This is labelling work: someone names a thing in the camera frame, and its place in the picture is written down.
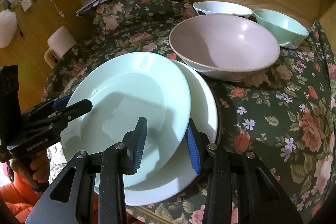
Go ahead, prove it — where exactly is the pink mug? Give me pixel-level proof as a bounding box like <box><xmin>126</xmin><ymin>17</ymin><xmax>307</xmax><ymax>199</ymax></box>
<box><xmin>44</xmin><ymin>26</ymin><xmax>76</xmax><ymax>69</ymax></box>

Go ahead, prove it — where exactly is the white plate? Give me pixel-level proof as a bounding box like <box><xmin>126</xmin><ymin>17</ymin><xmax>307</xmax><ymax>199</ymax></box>
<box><xmin>125</xmin><ymin>60</ymin><xmax>218</xmax><ymax>206</ymax></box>

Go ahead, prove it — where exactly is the person's left hand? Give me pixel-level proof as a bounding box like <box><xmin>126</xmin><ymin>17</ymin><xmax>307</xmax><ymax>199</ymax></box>
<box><xmin>10</xmin><ymin>149</ymin><xmax>50</xmax><ymax>183</ymax></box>

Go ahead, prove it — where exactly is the dark purple plate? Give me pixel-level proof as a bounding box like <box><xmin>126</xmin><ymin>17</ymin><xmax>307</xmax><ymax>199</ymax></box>
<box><xmin>207</xmin><ymin>82</ymin><xmax>222</xmax><ymax>145</ymax></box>

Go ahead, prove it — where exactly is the mint green bowl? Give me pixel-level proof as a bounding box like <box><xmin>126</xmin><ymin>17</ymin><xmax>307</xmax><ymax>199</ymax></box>
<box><xmin>253</xmin><ymin>9</ymin><xmax>309</xmax><ymax>50</ymax></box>

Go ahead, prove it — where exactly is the floral green cloth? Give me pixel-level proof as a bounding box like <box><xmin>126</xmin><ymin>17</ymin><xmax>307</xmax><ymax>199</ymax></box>
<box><xmin>43</xmin><ymin>0</ymin><xmax>335</xmax><ymax>223</ymax></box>

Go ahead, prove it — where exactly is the pink bowl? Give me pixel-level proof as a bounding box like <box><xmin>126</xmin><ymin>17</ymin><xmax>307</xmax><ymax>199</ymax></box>
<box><xmin>169</xmin><ymin>14</ymin><xmax>280</xmax><ymax>82</ymax></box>

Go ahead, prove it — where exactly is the mint green plate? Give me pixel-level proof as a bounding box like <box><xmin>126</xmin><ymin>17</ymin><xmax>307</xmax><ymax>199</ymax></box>
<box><xmin>61</xmin><ymin>52</ymin><xmax>191</xmax><ymax>188</ymax></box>

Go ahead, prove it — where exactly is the white bowl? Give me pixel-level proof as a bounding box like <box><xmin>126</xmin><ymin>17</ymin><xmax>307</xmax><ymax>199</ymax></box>
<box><xmin>193</xmin><ymin>1</ymin><xmax>253</xmax><ymax>19</ymax></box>

